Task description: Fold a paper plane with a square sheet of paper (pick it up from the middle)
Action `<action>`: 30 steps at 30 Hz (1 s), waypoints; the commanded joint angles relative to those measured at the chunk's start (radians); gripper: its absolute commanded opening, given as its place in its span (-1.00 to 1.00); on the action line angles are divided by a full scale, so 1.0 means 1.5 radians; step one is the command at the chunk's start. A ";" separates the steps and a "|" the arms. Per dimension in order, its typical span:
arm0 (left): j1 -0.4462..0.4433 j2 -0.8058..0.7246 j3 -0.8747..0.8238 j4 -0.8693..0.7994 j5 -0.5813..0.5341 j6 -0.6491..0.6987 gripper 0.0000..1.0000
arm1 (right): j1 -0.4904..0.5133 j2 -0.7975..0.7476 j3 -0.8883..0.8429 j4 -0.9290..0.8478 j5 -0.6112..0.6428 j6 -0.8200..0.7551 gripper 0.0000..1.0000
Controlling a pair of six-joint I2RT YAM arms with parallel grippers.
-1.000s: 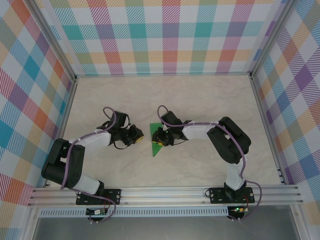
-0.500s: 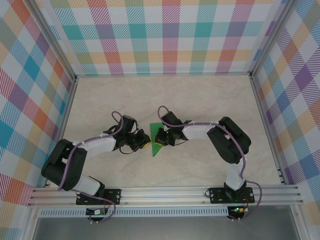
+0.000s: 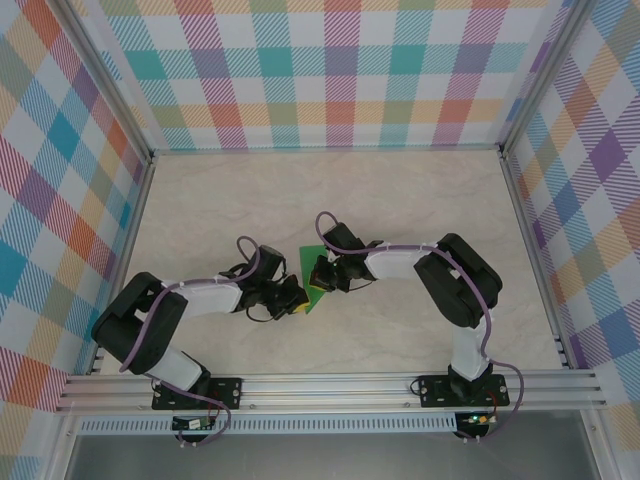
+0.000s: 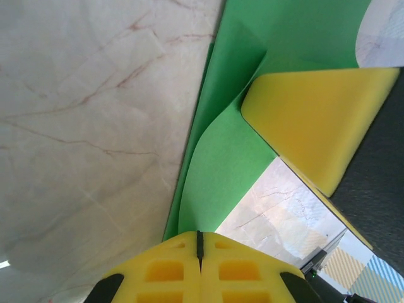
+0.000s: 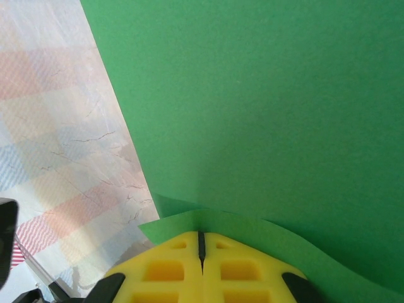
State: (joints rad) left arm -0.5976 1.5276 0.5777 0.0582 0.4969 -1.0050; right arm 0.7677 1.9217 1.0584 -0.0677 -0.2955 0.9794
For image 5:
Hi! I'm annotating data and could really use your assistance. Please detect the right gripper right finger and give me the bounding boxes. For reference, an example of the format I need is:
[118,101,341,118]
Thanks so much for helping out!
[201,231,323,303]

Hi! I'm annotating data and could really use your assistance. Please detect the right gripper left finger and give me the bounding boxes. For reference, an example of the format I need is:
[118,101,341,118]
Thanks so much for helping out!
[86,231,205,303]

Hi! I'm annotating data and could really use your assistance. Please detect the green paper sheet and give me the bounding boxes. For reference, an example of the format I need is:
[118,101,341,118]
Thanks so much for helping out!
[80,0,404,303]

